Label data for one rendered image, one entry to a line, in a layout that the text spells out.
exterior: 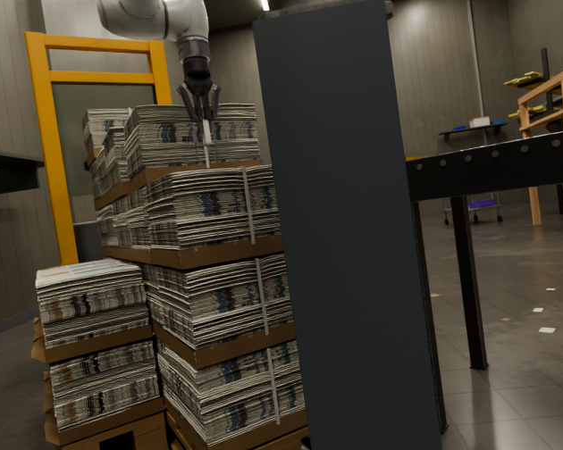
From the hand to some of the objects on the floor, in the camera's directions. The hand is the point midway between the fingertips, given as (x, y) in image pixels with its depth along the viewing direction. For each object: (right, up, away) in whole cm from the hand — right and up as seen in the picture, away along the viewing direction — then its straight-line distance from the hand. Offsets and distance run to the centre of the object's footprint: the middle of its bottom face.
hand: (205, 133), depth 125 cm
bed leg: (+68, -87, +5) cm, 111 cm away
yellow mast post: (-89, -105, +120) cm, 183 cm away
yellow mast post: (-32, -96, +152) cm, 183 cm away
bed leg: (+99, -82, +44) cm, 135 cm away
